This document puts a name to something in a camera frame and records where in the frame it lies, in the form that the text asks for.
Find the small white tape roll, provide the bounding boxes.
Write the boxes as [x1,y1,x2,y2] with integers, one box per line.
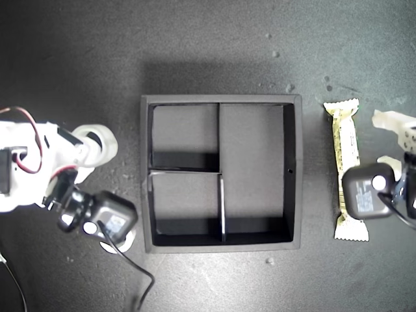
[99,226,138,255]

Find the large white tape roll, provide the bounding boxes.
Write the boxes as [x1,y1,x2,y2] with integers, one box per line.
[71,124,119,170]

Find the thin white cable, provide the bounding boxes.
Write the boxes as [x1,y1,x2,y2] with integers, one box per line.
[0,252,27,312]

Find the black camera cable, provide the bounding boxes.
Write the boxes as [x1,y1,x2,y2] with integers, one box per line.
[96,220,156,312]
[378,192,416,230]

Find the red arm wire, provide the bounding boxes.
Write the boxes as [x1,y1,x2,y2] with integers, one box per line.
[0,106,79,183]

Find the black tray with wells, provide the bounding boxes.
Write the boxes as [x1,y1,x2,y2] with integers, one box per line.
[140,94,304,254]

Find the cream snack bar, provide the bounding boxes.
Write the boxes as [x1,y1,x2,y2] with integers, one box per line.
[322,99,371,242]

